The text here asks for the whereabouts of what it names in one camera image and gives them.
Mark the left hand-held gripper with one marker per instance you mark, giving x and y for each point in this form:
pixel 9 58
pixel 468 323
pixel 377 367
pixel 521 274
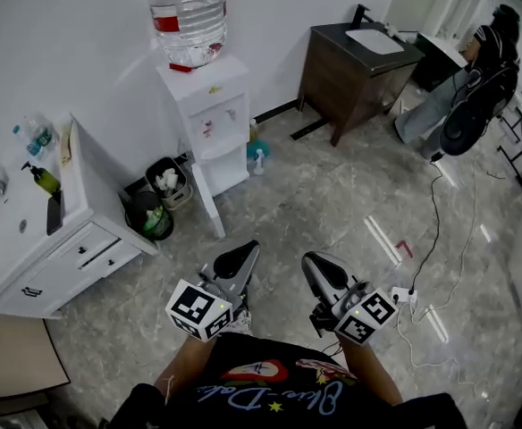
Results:
pixel 198 311

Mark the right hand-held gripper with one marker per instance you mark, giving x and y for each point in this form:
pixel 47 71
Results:
pixel 368 315

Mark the white water dispenser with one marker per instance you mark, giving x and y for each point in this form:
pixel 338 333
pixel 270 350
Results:
pixel 207 87

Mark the person's left forearm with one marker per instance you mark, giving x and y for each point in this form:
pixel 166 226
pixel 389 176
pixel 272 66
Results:
pixel 189 360

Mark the person's right forearm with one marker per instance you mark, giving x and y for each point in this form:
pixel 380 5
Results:
pixel 368 369

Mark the white vanity cabinet with drawers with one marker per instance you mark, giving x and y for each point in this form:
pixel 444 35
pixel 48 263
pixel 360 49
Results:
pixel 86 181

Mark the dark brown wooden vanity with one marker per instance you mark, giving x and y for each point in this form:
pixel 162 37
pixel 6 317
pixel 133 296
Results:
pixel 346 83

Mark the clear plastic water bottle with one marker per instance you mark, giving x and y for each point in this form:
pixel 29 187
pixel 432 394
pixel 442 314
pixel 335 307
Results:
pixel 44 130
pixel 31 143

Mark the black box with white top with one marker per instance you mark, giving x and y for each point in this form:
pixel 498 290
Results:
pixel 435 67

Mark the large clear water bottle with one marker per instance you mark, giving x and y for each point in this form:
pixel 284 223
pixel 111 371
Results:
pixel 189 16

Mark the person's white patterned trousers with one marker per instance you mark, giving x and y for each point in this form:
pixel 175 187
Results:
pixel 243 322

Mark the white power strip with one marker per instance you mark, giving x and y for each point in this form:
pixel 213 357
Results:
pixel 404 294

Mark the red floor tape mark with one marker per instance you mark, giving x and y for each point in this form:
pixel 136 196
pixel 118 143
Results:
pixel 404 247

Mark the beige waste bin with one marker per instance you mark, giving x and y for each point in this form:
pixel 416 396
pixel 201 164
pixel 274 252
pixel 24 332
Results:
pixel 178 197

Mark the white spray bottle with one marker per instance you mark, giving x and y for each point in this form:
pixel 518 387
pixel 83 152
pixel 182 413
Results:
pixel 259 163

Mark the crumpled white tissue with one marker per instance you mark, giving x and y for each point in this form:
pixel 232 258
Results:
pixel 167 179

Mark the black round waste bin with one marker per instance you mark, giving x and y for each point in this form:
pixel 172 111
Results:
pixel 136 212

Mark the teal cloth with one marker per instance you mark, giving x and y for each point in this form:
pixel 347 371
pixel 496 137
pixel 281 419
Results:
pixel 261 146

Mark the person's black printed t-shirt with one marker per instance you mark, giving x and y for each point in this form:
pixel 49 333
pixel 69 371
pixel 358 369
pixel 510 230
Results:
pixel 288 405

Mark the yellow bottle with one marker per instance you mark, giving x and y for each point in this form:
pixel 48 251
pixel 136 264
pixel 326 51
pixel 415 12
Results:
pixel 253 130

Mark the black floor bar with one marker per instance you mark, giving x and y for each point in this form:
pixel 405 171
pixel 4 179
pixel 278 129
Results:
pixel 308 128

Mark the black phone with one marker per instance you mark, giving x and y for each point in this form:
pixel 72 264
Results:
pixel 54 215

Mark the thin wooden board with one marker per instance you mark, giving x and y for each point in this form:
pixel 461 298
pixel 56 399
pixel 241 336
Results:
pixel 66 145

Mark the green pump bottle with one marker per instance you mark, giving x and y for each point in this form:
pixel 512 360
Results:
pixel 46 179

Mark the white sink basin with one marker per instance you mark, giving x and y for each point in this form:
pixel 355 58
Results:
pixel 375 40

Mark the beige wooden panel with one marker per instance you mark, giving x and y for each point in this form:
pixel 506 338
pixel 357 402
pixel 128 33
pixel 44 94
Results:
pixel 10 355

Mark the small white item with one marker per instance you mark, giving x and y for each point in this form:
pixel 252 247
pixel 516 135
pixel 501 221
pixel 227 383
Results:
pixel 393 31

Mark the black faucet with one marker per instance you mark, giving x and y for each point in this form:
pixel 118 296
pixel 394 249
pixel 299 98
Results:
pixel 360 15

